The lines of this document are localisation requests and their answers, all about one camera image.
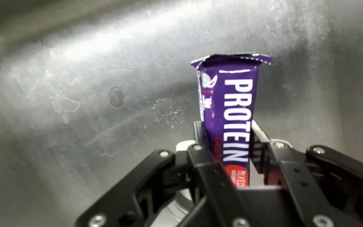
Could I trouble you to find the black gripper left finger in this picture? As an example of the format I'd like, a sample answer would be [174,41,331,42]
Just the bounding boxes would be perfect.
[73,120,251,227]

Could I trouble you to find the purple protein chocolate bar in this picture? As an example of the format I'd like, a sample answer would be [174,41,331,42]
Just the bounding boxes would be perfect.
[189,52,274,190]

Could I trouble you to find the stainless steel double sink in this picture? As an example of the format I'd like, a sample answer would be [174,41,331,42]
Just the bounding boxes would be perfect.
[0,0,363,227]

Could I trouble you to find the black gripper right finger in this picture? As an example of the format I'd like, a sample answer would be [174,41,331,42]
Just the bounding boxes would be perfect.
[250,120,363,227]

